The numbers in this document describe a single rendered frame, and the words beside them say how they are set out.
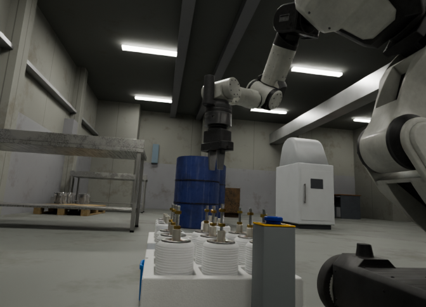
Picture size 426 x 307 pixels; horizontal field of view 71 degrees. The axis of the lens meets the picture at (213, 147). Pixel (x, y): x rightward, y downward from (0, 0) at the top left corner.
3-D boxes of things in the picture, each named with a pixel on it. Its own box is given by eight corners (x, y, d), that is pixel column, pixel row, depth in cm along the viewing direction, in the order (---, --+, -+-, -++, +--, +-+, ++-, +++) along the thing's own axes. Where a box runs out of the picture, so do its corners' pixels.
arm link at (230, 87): (216, 120, 103) (217, 89, 105) (241, 115, 96) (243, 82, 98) (193, 111, 95) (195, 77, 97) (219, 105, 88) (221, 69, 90)
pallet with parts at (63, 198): (58, 210, 628) (61, 192, 635) (105, 212, 643) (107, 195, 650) (32, 214, 496) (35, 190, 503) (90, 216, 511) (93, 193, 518)
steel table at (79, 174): (73, 209, 734) (78, 172, 750) (145, 212, 761) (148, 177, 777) (64, 210, 668) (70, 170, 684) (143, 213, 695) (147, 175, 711)
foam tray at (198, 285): (251, 302, 108) (252, 250, 111) (303, 359, 70) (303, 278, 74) (141, 304, 101) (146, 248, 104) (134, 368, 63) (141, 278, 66)
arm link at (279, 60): (259, 96, 128) (277, 44, 118) (283, 109, 120) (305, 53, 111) (242, 97, 120) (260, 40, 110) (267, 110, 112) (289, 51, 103)
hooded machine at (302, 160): (338, 230, 465) (335, 134, 493) (295, 229, 454) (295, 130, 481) (310, 225, 551) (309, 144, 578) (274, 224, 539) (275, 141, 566)
